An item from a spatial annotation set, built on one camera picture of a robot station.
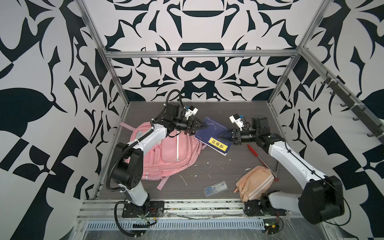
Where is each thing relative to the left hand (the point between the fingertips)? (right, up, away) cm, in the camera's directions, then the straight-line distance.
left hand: (205, 127), depth 77 cm
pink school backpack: (-15, -17, +8) cm, 24 cm away
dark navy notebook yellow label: (+2, -4, -3) cm, 5 cm away
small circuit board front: (+31, -46, -6) cm, 55 cm away
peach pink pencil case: (+27, -31, +4) cm, 41 cm away
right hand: (+7, -4, -3) cm, 9 cm away
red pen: (+40, -29, +6) cm, 49 cm away
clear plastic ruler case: (+6, -32, +3) cm, 33 cm away
